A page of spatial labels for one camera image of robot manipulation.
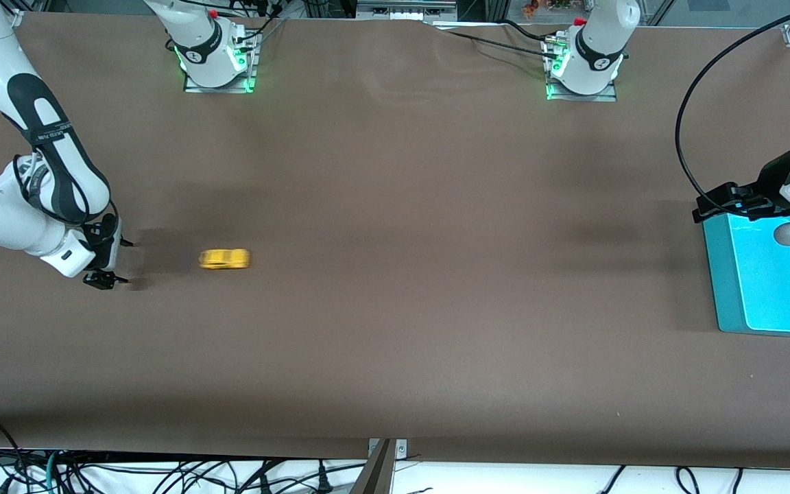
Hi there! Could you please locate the yellow beetle toy car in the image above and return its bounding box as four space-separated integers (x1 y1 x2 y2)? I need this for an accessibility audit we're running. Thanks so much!
198 248 252 270

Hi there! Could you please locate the teal plastic bin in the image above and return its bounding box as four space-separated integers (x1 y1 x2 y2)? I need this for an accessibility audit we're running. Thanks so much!
701 209 790 338

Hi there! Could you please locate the table cover sheet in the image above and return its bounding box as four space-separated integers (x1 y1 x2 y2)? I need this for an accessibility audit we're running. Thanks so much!
0 10 790 471

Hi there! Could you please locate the dark aluminium bar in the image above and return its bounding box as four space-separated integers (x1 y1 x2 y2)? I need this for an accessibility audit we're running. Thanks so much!
349 439 397 494

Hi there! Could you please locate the grey power strip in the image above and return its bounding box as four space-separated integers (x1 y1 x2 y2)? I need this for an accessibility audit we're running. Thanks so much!
356 0 459 21

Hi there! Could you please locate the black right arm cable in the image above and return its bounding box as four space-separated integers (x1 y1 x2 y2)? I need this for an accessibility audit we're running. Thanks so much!
14 152 49 215

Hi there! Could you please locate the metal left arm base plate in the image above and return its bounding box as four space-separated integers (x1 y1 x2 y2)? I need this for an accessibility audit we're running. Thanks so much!
545 36 618 103

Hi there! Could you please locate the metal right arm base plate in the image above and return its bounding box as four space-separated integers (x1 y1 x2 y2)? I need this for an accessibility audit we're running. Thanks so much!
183 29 259 94

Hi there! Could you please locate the black cable tangle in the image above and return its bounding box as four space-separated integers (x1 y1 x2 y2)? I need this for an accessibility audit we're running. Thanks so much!
0 446 368 494

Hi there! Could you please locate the short black base cable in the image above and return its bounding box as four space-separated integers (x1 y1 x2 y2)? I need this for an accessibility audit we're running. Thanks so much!
501 19 555 45

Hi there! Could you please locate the long black base cable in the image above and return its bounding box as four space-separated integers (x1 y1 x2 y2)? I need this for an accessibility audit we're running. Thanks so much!
429 24 564 64

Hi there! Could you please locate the small metal table bracket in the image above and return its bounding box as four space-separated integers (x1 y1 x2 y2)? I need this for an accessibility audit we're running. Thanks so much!
367 438 409 460

